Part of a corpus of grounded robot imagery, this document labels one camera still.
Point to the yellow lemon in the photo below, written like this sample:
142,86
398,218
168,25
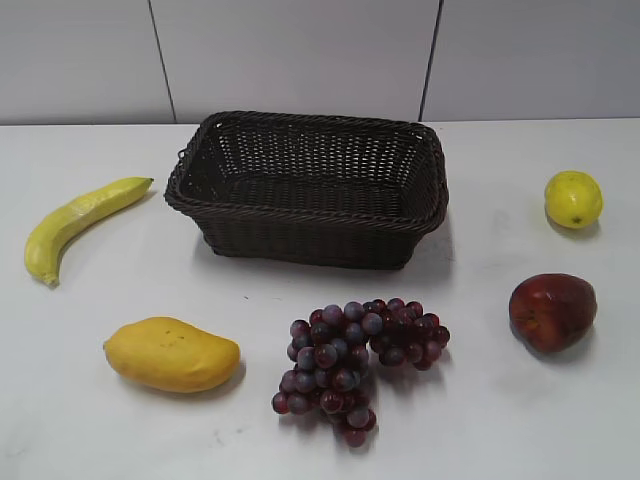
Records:
573,199

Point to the dark woven wicker basket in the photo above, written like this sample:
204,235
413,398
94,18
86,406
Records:
340,191

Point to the bunch of red grapes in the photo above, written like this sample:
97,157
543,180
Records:
331,353

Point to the yellow mango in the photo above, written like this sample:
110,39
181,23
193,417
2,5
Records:
170,355

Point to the dark red apple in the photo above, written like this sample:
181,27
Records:
551,312

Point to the yellow banana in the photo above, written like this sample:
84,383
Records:
45,245

